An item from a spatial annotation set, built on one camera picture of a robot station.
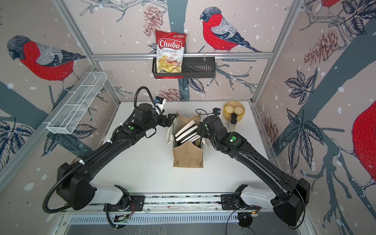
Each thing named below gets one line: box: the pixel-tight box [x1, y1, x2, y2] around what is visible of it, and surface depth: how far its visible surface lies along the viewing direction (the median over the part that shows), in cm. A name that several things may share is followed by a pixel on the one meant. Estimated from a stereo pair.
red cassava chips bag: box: [154, 29, 187, 79], surface depth 86 cm
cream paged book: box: [174, 119, 197, 139], surface depth 81 cm
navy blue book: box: [175, 125, 199, 143], surface depth 79 cm
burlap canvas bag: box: [166, 111, 210, 168], surface depth 85 cm
